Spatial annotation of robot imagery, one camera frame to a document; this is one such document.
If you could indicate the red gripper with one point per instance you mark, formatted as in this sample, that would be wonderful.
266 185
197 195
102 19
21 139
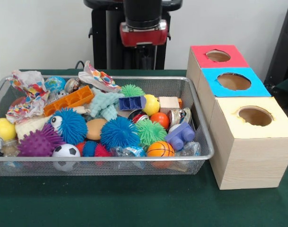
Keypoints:
143 37

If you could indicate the colourful spotted paper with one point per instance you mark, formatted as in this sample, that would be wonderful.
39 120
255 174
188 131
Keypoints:
28 99
98 76

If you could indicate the wooden box with three holes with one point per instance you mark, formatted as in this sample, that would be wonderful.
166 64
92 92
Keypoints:
252 160

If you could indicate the green puffer ball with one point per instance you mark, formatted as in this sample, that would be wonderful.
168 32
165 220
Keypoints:
150 132

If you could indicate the lavender building block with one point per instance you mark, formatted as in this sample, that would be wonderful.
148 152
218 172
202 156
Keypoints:
181 137

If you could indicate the long orange building block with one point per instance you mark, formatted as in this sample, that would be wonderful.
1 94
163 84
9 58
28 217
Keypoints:
68 100

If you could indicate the orange basketball toy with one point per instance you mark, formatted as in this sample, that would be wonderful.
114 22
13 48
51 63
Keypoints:
160 149

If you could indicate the blue puffer ball with eye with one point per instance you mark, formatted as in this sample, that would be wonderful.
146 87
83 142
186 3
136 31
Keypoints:
70 127

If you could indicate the black and white soccer ball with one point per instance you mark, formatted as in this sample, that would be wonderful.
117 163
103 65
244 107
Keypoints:
66 151

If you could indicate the black upright panel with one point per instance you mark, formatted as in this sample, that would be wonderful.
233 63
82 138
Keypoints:
283 59

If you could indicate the purple spiky ball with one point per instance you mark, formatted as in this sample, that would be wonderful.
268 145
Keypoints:
37 143

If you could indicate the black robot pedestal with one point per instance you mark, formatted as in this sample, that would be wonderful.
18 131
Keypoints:
101 35

